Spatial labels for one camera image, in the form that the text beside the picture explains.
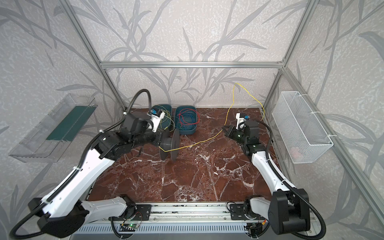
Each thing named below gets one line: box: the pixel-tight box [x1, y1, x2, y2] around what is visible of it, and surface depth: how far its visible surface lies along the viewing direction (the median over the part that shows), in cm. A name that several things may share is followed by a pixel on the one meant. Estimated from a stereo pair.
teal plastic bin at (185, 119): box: [174, 105, 197, 135], surface depth 107 cm
